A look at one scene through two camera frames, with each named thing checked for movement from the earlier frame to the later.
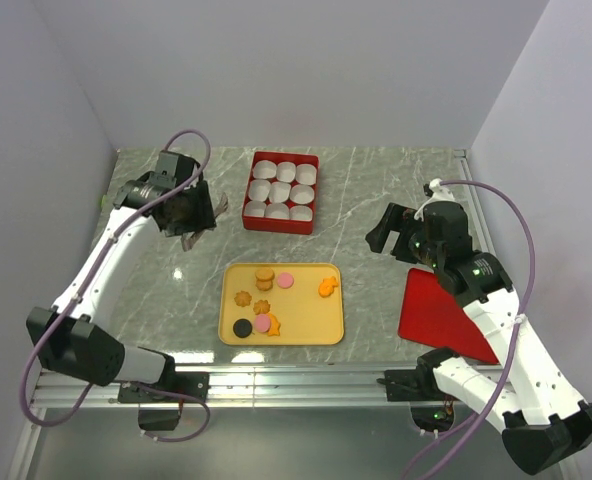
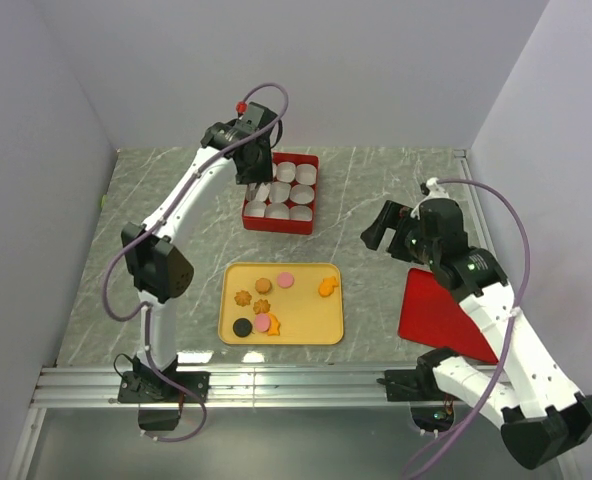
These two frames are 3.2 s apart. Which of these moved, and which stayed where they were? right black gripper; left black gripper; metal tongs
Moved: left black gripper; metal tongs
Stayed: right black gripper
